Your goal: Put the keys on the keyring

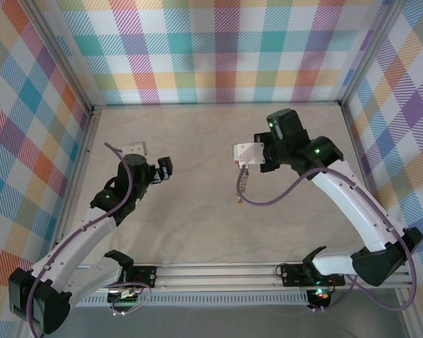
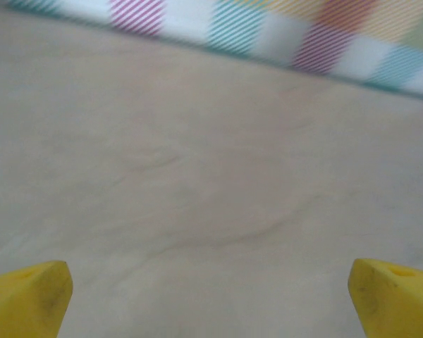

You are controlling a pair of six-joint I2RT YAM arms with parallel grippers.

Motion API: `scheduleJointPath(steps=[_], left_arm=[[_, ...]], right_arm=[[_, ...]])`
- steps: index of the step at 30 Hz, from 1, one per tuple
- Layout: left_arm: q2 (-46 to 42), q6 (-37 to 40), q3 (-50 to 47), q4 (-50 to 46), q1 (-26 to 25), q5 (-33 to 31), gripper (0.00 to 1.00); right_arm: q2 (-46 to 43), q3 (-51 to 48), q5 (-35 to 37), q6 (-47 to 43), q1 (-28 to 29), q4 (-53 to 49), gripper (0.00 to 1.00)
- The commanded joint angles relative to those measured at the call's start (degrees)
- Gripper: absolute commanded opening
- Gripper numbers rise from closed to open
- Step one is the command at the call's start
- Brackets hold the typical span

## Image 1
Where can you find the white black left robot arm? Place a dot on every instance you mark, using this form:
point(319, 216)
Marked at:
point(74, 246)

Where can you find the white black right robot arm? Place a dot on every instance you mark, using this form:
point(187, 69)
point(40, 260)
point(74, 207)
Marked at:
point(345, 197)

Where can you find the yellow round key tag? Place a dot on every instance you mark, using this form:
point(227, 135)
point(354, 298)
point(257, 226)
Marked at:
point(239, 201)

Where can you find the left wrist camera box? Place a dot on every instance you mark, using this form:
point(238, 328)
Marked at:
point(135, 148)

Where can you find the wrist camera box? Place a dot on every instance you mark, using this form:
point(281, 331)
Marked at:
point(135, 148)
point(248, 153)

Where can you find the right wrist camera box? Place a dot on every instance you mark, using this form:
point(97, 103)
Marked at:
point(248, 153)

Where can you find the aluminium frame rail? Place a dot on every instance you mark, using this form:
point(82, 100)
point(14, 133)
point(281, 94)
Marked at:
point(363, 158)
point(215, 104)
point(86, 141)

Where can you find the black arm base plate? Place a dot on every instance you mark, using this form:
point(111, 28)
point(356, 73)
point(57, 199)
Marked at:
point(146, 276)
point(292, 274)

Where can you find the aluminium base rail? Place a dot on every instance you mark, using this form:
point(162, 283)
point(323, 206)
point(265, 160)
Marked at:
point(215, 274)

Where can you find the aluminium frame post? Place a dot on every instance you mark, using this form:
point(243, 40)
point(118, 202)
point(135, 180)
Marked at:
point(368, 53)
point(61, 56)

